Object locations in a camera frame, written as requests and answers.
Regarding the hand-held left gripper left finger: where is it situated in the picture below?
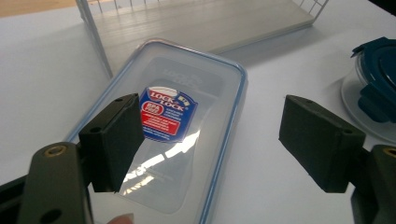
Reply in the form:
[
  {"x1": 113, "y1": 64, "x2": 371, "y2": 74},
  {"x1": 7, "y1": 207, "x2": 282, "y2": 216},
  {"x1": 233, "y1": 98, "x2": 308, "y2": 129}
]
[{"x1": 78, "y1": 92, "x2": 146, "y2": 194}]

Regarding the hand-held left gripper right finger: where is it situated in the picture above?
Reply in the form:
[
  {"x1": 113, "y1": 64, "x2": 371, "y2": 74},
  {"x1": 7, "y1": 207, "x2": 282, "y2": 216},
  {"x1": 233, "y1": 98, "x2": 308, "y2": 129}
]
[{"x1": 278, "y1": 94, "x2": 367, "y2": 194}]

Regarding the dark round lid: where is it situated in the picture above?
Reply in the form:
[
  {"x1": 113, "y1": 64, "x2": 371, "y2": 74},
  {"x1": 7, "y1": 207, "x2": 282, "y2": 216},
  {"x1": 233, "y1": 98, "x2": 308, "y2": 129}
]
[{"x1": 340, "y1": 36, "x2": 396, "y2": 144}]

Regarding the rectangular clear food container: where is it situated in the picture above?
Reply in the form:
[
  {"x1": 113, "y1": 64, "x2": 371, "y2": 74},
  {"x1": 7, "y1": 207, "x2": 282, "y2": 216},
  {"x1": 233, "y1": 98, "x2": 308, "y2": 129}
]
[{"x1": 64, "y1": 37, "x2": 249, "y2": 224}]

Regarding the white wire shelf rack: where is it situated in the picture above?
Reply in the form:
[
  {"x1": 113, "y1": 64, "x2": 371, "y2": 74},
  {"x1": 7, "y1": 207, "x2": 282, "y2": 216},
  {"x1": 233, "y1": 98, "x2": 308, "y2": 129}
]
[{"x1": 75, "y1": 0, "x2": 330, "y2": 78}]

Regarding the wooden table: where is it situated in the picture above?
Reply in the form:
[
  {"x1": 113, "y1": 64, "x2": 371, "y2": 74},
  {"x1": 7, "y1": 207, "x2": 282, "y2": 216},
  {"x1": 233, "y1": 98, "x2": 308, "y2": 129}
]
[{"x1": 0, "y1": 0, "x2": 78, "y2": 18}]

